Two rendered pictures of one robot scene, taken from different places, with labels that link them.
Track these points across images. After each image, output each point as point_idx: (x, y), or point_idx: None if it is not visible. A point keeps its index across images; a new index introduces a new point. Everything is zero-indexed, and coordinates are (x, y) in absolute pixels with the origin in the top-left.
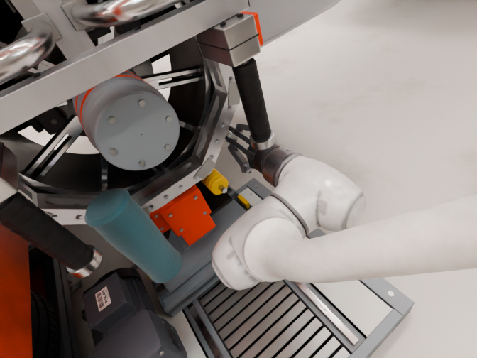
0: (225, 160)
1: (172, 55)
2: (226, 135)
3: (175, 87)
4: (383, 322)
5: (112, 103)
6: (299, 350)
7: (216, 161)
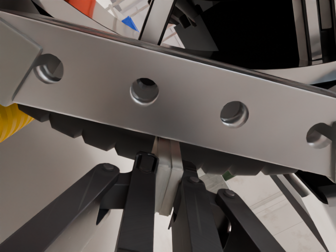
0: (22, 221)
1: (272, 42)
2: (160, 155)
3: (209, 52)
4: None
5: None
6: None
7: (18, 203)
